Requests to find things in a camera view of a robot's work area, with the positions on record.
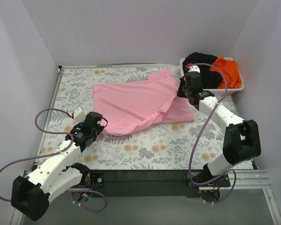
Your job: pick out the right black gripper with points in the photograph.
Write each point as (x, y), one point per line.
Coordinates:
(181, 90)

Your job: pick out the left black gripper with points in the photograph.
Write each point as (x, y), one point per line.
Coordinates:
(99, 129)

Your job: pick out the pink t-shirt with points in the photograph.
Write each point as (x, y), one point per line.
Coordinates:
(134, 106)

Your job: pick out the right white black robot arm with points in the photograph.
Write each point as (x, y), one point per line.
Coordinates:
(241, 140)

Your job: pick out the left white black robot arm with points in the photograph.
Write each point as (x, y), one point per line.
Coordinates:
(32, 194)

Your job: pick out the floral patterned table mat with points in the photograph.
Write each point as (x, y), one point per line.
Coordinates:
(162, 147)

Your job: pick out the black t-shirt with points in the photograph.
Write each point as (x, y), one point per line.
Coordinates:
(210, 79)

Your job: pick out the white plastic laundry basket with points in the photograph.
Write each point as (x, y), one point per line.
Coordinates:
(217, 92)

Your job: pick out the orange t-shirt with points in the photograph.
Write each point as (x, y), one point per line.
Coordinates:
(229, 69)

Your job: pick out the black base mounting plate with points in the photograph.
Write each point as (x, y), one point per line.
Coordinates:
(137, 183)

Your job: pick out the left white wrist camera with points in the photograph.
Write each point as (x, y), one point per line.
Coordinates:
(79, 114)

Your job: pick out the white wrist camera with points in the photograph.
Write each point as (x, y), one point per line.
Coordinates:
(192, 68)
(79, 114)

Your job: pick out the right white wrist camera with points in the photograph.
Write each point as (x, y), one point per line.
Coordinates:
(192, 68)

